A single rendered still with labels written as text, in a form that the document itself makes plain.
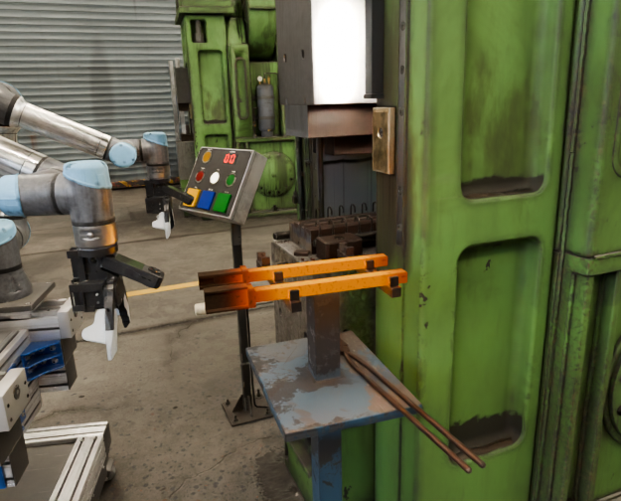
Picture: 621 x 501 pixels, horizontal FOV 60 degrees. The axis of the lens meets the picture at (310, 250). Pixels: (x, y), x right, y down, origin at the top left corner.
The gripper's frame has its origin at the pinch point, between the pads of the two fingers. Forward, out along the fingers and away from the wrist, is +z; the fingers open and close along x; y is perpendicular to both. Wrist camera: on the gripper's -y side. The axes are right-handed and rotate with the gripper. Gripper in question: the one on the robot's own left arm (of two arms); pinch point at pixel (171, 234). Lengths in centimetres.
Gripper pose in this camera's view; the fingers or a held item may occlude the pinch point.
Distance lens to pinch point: 196.5
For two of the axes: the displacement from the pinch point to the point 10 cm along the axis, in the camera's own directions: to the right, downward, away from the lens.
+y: -9.9, 0.7, -1.3
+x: 1.4, 2.7, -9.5
